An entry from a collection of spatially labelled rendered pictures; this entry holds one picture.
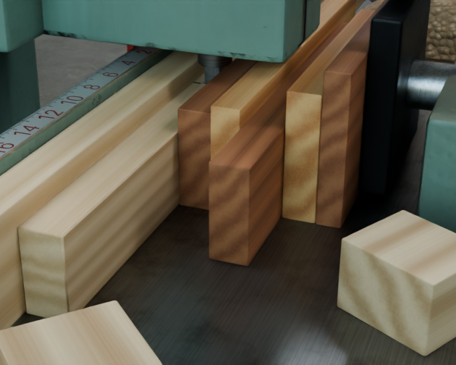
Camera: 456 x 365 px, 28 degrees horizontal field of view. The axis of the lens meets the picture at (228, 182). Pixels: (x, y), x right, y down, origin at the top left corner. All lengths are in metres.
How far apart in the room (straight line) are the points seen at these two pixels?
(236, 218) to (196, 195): 0.06
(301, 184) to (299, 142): 0.02
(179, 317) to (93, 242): 0.05
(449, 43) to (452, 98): 0.26
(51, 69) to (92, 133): 3.07
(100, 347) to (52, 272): 0.08
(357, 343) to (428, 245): 0.05
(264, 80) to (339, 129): 0.06
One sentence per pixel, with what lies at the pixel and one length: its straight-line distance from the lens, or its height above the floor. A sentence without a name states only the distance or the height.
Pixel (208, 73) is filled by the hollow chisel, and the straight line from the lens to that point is 0.50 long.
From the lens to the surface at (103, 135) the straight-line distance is 0.41.
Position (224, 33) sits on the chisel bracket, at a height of 0.98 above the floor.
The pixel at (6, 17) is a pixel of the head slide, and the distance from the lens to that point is 0.47.
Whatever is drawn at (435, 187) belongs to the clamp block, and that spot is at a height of 0.93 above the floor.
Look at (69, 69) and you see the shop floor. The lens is 3.47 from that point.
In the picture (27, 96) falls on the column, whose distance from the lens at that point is 0.68.
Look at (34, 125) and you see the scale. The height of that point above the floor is 0.96.
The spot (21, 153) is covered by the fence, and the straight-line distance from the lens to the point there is 0.39.
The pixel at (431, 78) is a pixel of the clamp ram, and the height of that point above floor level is 0.96.
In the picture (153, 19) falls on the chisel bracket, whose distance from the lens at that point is 0.47.
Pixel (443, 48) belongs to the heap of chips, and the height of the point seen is 0.91.
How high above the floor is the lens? 1.11
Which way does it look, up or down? 26 degrees down
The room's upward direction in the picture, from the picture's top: straight up
